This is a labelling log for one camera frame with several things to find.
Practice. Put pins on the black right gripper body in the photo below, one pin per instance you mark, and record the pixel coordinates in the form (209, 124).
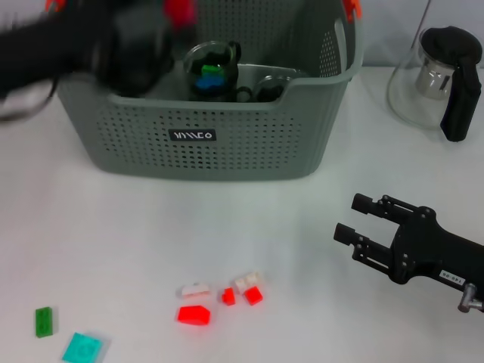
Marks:
(435, 251)

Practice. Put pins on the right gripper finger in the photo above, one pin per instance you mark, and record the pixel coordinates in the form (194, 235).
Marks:
(374, 250)
(376, 206)

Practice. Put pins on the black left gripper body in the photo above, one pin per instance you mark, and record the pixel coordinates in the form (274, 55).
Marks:
(75, 41)

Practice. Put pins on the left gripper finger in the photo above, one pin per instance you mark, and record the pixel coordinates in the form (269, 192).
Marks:
(181, 34)

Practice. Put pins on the dark red long brick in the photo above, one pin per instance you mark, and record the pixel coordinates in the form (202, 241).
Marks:
(181, 11)

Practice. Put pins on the small green building brick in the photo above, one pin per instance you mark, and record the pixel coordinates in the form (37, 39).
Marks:
(211, 70)

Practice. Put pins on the glass teacup with black holder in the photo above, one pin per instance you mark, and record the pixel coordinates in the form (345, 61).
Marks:
(270, 90)
(227, 96)
(227, 56)

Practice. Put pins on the blue building brick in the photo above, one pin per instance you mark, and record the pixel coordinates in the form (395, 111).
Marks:
(208, 84)

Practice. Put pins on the tiny red building brick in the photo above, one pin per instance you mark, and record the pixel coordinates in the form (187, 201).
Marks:
(228, 296)

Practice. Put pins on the small white building brick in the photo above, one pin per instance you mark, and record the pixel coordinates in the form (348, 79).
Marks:
(194, 290)

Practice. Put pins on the bright red sloped brick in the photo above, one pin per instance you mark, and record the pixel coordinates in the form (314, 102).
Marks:
(194, 315)

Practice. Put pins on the grey-green perforated storage basket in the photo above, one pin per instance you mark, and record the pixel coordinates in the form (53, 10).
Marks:
(227, 159)

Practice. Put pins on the small red building brick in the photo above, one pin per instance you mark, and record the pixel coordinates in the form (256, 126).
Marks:
(253, 295)

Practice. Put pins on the translucent white building brick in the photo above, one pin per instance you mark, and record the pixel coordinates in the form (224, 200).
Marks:
(247, 281)

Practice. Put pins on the thin grey vertical pole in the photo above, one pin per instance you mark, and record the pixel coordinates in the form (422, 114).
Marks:
(423, 17)

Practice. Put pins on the long green building brick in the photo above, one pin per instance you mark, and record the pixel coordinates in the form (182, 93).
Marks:
(44, 323)

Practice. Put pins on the teal flat building brick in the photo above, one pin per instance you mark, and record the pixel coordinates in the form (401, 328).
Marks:
(81, 348)

